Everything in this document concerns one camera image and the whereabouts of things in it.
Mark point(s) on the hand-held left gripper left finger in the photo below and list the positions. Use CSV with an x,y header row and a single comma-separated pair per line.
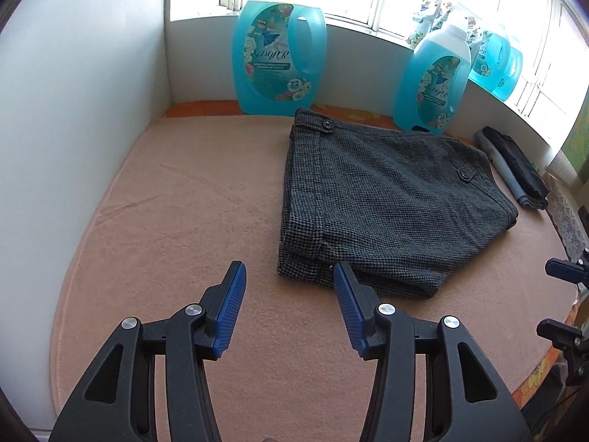
x,y
228,313

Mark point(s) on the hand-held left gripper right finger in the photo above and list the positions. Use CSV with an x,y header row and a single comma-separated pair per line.
x,y
350,313

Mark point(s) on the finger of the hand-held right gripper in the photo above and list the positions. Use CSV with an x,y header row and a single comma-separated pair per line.
x,y
563,336
568,269

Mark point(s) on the grey tweed pants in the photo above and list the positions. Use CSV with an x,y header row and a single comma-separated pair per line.
x,y
391,193

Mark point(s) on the white lace cloth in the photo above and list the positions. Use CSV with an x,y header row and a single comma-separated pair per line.
x,y
568,212

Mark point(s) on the folded dark clothes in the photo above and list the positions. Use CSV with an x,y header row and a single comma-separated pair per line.
x,y
513,165

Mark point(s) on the blue detergent jug white cap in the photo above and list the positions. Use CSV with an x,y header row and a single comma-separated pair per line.
x,y
430,83

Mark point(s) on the large blue detergent jug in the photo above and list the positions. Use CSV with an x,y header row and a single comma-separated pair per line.
x,y
276,50

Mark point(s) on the white spray bottles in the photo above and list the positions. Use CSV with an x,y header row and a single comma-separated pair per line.
x,y
435,14

